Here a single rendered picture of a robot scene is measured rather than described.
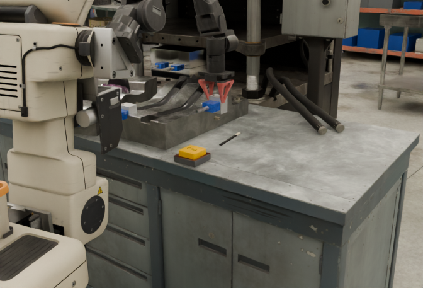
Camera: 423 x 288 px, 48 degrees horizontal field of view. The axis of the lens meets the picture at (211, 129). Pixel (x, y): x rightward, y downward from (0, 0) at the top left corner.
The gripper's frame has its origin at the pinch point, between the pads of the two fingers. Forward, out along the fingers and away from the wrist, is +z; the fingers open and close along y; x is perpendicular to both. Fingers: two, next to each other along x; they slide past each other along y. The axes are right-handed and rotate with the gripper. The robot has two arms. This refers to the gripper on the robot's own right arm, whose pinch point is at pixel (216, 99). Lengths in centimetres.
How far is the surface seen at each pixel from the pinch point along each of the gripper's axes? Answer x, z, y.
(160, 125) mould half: 14.2, 7.1, 11.7
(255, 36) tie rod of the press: -61, -12, 22
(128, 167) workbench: 16.1, 24.3, 26.2
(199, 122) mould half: -3.9, 10.5, 10.1
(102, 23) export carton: -383, 29, 494
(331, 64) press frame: -139, 12, 18
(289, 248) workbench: 15, 35, -35
